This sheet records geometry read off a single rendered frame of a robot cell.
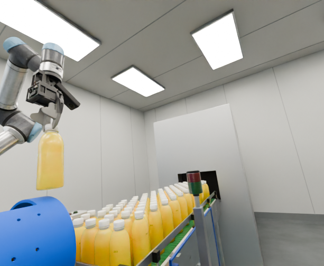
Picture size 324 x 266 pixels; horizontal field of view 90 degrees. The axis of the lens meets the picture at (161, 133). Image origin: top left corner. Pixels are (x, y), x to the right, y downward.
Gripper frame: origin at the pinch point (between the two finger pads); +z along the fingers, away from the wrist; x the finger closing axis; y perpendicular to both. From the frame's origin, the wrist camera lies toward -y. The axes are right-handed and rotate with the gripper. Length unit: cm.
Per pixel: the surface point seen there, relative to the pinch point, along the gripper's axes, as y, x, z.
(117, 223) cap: -20.0, 9.4, 34.3
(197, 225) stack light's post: -46, 31, 42
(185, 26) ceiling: -159, 41, -209
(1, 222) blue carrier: 11.0, 4.5, 27.7
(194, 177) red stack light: -43, 35, 22
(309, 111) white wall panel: -388, 214, -89
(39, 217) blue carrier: 4.0, 5.7, 28.1
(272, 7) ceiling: -196, 161, -200
